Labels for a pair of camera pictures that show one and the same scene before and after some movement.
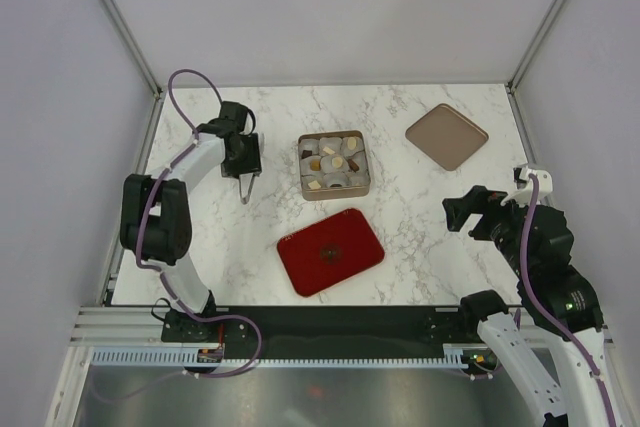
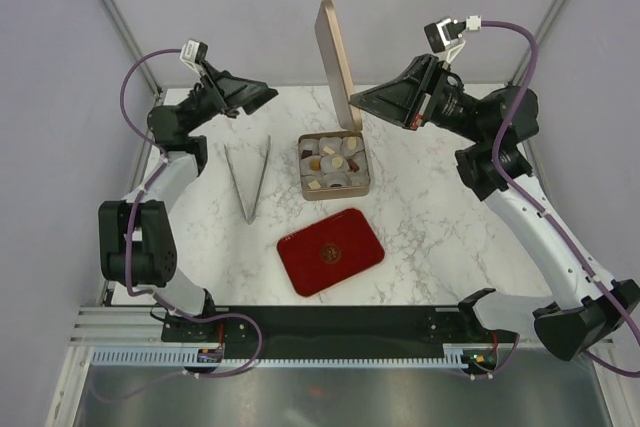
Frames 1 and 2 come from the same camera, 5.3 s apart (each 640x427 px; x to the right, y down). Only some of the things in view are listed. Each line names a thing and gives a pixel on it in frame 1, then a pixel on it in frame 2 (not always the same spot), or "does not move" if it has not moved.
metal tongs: [243, 199] → [250, 219]
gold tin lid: [448, 135] → [329, 24]
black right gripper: [478, 199] → [410, 98]
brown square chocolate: [353, 165] does not move
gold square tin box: [333, 165] does not move
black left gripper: [251, 165] → [219, 86]
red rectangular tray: [326, 252] does not move
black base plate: [323, 327] does not move
